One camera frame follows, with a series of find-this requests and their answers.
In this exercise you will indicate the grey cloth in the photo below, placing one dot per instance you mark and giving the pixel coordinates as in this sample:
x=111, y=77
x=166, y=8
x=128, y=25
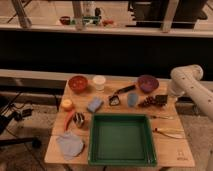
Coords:
x=70, y=145

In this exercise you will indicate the white cup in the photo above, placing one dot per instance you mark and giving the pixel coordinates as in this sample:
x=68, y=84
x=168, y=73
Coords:
x=99, y=82

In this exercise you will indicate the purple bowl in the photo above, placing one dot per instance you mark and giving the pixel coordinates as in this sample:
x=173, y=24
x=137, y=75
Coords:
x=147, y=83

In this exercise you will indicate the blue cup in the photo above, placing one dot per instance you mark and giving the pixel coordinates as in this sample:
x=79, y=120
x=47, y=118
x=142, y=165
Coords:
x=132, y=99

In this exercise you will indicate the bunch of dark grapes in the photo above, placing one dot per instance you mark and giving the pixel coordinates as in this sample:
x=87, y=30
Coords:
x=148, y=101

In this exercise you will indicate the green plastic tray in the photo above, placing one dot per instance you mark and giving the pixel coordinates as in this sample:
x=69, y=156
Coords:
x=121, y=140

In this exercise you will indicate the wooden handled knife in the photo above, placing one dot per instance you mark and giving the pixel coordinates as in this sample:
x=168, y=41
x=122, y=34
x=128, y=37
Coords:
x=176, y=134

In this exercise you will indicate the striped metal ball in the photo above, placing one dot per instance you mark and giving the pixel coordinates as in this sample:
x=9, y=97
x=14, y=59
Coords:
x=79, y=119

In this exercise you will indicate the red bowl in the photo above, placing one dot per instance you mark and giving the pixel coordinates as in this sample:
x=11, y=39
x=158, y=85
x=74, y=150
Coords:
x=78, y=83

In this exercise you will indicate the black eraser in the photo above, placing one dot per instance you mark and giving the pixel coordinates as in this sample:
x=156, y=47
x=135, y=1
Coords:
x=161, y=99

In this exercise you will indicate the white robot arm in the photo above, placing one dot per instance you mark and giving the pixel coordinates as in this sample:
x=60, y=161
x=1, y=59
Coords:
x=186, y=80

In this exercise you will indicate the yellow round fruit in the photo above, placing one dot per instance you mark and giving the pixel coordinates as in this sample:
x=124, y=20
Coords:
x=67, y=104

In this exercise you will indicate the red chili pepper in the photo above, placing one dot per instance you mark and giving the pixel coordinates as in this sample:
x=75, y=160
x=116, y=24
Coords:
x=68, y=118

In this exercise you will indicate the wooden table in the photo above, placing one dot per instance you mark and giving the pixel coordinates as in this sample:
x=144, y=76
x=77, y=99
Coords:
x=171, y=152

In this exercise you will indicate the blue sponge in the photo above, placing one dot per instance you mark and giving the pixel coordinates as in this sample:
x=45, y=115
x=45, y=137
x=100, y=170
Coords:
x=94, y=104

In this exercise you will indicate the small metal fork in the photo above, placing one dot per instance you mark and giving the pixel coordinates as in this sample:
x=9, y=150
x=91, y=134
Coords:
x=161, y=117

